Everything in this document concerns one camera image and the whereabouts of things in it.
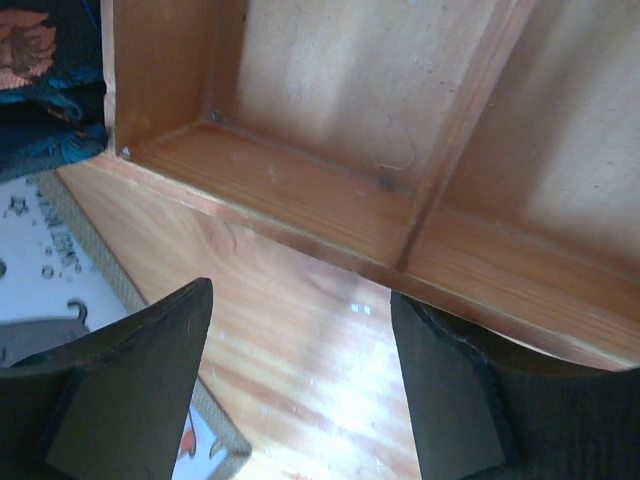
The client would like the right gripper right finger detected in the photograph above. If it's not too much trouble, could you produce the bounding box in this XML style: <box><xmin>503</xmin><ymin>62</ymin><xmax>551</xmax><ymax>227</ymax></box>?
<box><xmin>390</xmin><ymin>292</ymin><xmax>639</xmax><ymax>479</ymax></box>

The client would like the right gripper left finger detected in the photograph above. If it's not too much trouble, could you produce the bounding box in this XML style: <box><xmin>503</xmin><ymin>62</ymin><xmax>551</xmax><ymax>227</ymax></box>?
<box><xmin>1</xmin><ymin>278</ymin><xmax>213</xmax><ymax>479</ymax></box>

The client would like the black rolled sock behind bag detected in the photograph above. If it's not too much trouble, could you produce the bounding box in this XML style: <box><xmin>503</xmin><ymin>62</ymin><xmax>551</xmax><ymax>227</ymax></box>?
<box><xmin>1</xmin><ymin>0</ymin><xmax>108</xmax><ymax>181</ymax></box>

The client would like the wooden compartment tray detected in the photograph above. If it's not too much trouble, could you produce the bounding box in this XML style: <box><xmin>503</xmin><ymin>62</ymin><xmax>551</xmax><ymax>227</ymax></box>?
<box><xmin>101</xmin><ymin>1</ymin><xmax>639</xmax><ymax>367</ymax></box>

